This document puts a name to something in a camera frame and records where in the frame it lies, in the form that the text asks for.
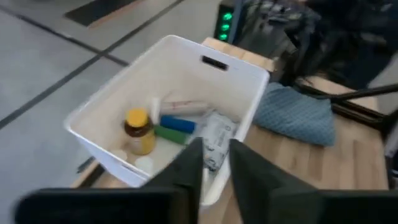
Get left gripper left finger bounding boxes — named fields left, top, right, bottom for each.
left=14, top=138, right=205, bottom=224

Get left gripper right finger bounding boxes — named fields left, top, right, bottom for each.
left=229, top=139, right=398, bottom=224

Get white plastic bottle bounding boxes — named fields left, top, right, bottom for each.
left=134, top=155, right=155, bottom=175

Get amber bottle yellow cap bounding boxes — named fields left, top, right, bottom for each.
left=123, top=108, right=156, bottom=156

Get green bandage roll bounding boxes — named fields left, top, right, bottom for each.
left=154, top=124, right=190, bottom=146

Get blue bandage roll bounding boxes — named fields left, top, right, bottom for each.
left=160, top=114, right=197, bottom=134

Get white printed supply packet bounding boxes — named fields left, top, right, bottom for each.
left=198, top=111, right=239, bottom=172

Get white plastic basket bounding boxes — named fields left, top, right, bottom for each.
left=63, top=34, right=271, bottom=208

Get blue patterned cloth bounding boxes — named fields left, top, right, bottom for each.
left=253, top=81, right=336, bottom=147

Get black box green lights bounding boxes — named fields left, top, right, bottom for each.
left=213, top=2, right=237, bottom=43

